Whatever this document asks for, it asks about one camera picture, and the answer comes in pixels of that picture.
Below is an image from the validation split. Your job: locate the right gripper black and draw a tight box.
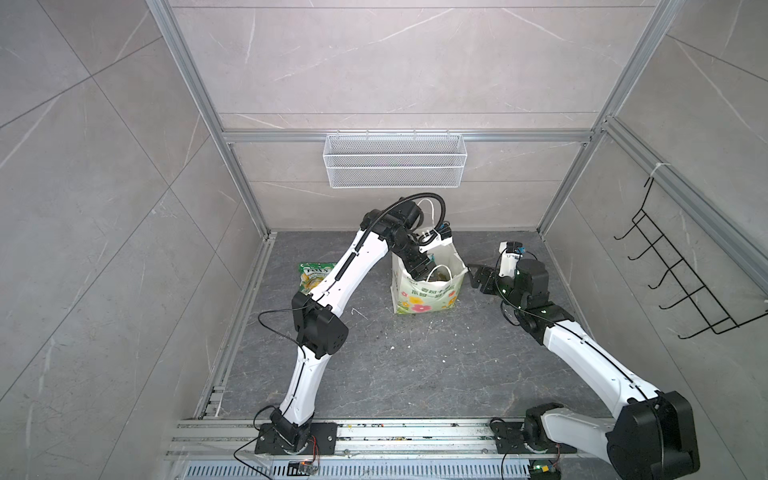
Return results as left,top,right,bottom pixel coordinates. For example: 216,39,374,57
468,262,528,313

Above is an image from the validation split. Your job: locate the white floral paper bag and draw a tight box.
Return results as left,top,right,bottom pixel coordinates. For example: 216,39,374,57
391,242,468,315

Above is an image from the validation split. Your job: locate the green Fox's candy bag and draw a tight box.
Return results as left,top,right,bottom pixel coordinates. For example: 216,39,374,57
298,262,336,294

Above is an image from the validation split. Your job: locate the yellow snack bag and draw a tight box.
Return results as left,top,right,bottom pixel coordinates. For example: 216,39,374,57
427,268,452,282

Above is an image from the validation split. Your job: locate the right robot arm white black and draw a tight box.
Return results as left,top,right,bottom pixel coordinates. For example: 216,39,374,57
468,242,701,479

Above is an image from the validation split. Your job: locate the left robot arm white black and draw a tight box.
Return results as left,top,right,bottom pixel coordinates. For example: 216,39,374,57
255,192,451,454

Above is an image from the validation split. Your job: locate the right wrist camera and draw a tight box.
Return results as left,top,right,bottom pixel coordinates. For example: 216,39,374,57
498,241,525,278

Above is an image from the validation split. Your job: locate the white wire mesh basket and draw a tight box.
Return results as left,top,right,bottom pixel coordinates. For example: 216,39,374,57
322,133,468,189

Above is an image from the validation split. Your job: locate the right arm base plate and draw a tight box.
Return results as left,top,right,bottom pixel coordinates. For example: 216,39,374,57
489,418,577,455

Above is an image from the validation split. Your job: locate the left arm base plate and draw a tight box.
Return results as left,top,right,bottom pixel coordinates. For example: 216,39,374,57
253,422,338,455

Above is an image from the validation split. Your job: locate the black wire hook rack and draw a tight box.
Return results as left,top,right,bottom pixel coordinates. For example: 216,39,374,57
613,178,767,340

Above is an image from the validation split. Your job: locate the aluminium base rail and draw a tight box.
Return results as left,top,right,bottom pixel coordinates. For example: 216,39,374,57
161,418,593,479

